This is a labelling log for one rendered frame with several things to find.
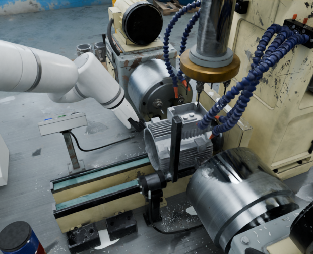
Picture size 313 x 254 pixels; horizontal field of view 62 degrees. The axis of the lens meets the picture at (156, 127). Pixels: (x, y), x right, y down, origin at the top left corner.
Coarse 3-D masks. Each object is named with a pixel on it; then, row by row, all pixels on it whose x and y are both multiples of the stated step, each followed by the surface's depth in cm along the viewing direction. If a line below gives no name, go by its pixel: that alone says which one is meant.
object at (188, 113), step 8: (184, 104) 93; (192, 104) 94; (200, 104) 93; (168, 112) 92; (176, 112) 94; (184, 112) 94; (192, 112) 94; (200, 112) 94; (184, 120) 89; (192, 120) 90; (200, 120) 87; (184, 128) 86; (192, 128) 88; (208, 128) 90; (184, 136) 88; (192, 136) 90
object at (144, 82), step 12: (156, 60) 115; (132, 72) 118; (144, 72) 110; (156, 72) 107; (132, 84) 114; (144, 84) 106; (156, 84) 104; (168, 84) 105; (180, 84) 108; (132, 96) 115; (144, 96) 105; (156, 96) 107; (168, 96) 109; (180, 96) 109; (192, 96) 115; (144, 108) 109; (156, 108) 107; (144, 120) 114
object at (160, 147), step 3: (144, 123) 95; (147, 123) 94; (150, 123) 94; (147, 126) 94; (207, 132) 90; (210, 132) 90; (207, 135) 90; (210, 135) 90; (207, 138) 90; (159, 144) 85; (162, 144) 85; (156, 147) 87; (159, 147) 85; (162, 147) 85; (159, 150) 85; (162, 150) 85
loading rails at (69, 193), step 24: (96, 168) 99; (120, 168) 100; (144, 168) 104; (192, 168) 99; (72, 192) 97; (96, 192) 92; (120, 192) 91; (168, 192) 102; (72, 216) 89; (96, 216) 94
